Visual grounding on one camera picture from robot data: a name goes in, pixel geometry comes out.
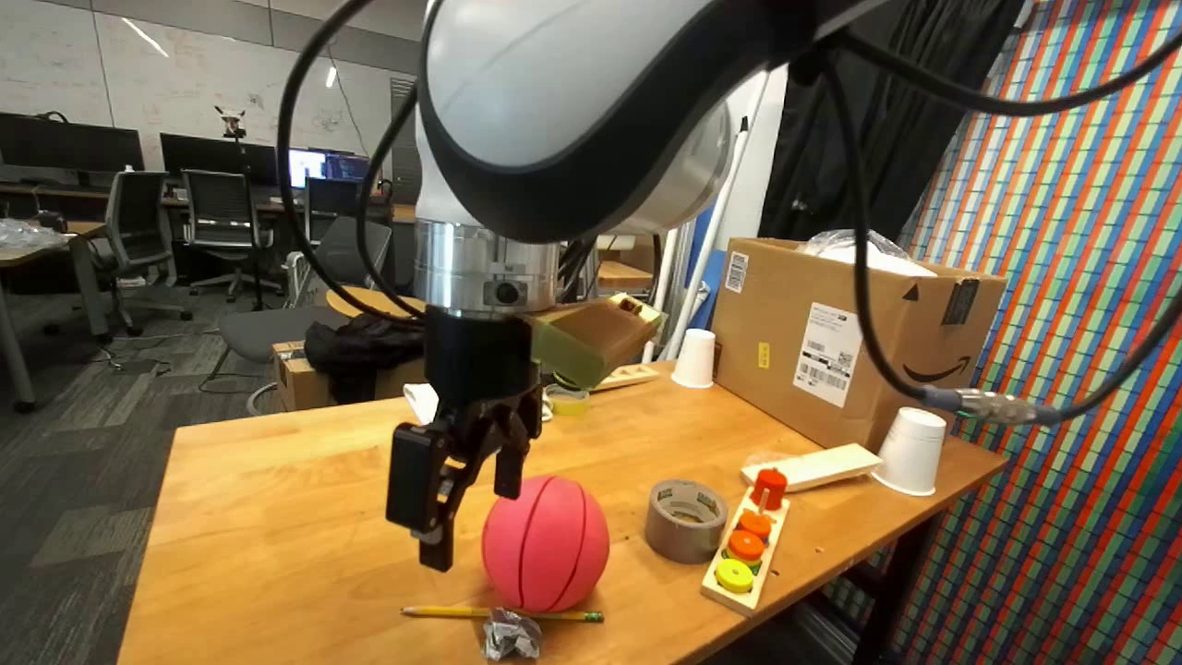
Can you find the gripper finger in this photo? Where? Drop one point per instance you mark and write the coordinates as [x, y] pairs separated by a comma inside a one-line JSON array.
[[510, 466], [420, 480]]

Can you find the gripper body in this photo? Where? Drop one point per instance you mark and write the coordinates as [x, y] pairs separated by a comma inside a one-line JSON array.
[[480, 360]]

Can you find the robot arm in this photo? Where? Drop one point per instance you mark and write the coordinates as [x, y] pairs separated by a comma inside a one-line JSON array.
[[554, 83]]

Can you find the pink basketball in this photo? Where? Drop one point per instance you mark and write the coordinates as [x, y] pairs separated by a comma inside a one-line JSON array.
[[545, 545]]

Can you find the white cloth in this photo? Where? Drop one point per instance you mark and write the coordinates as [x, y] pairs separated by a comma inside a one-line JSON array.
[[420, 402]]

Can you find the black bag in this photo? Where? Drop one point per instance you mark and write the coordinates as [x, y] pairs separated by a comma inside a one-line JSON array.
[[360, 351]]

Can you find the round wooden table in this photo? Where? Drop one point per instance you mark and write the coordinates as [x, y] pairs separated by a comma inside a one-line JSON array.
[[369, 303]]

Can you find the yellow pencil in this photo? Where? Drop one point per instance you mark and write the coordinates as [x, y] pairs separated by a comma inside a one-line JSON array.
[[499, 612]]

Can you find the light wooden board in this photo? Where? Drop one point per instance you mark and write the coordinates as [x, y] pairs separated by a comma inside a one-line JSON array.
[[628, 376]]

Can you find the small cardboard box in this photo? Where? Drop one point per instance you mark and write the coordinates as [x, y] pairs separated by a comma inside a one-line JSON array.
[[295, 379]]

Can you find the crumpled silver foil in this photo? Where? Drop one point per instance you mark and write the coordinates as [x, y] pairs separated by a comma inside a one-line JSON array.
[[511, 635]]

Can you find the grey chair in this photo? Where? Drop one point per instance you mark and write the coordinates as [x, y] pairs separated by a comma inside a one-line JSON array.
[[277, 323]]

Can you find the white paper cup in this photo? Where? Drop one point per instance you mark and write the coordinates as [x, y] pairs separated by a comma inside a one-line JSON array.
[[694, 358], [911, 453]]

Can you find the office chair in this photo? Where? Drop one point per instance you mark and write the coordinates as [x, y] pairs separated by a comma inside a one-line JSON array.
[[332, 203], [138, 231], [222, 217]]

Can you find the red stacker peg piece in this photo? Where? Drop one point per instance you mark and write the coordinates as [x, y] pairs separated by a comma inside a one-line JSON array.
[[768, 488]]

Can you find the white poles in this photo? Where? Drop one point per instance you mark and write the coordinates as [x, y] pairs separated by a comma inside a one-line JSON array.
[[711, 231]]

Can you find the white flat block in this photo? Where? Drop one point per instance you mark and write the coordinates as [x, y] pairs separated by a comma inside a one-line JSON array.
[[817, 466]]

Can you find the large cardboard box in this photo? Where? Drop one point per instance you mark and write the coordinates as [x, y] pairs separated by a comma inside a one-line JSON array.
[[831, 342]]

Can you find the clear plastic bag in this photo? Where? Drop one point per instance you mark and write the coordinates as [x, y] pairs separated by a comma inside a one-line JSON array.
[[877, 251]]

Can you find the wooden desk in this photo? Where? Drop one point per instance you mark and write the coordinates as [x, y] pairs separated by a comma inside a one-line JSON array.
[[37, 254]]

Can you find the row of monitors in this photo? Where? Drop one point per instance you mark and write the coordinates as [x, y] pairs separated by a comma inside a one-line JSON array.
[[83, 148]]

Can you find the grey duct tape roll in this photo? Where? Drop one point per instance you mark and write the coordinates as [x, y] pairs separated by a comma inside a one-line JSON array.
[[683, 526]]

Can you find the camera on tripod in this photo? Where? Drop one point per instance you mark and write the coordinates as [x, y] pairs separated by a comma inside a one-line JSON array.
[[233, 125]]

